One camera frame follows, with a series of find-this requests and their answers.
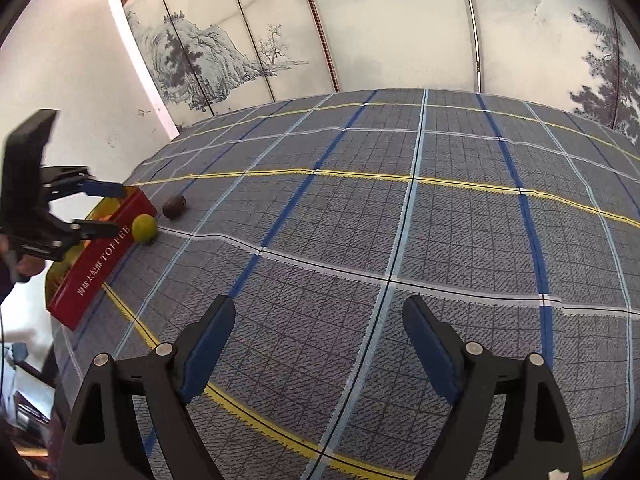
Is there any yellow green round fruit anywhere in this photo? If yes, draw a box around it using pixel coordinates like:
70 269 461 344
131 214 158 244

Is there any small dark brown fruit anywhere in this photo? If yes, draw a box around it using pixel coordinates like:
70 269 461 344
162 194 186 220

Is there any person left hand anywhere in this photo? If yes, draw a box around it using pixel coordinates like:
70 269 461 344
0 235 46 287

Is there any red gold toffee tin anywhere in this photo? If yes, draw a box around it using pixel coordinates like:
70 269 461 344
44 186 156 330

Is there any painted folding screen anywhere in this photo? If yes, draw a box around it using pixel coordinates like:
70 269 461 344
120 0 639 139

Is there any grey plaid tablecloth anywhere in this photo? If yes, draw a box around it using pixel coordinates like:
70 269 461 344
54 89 639 479

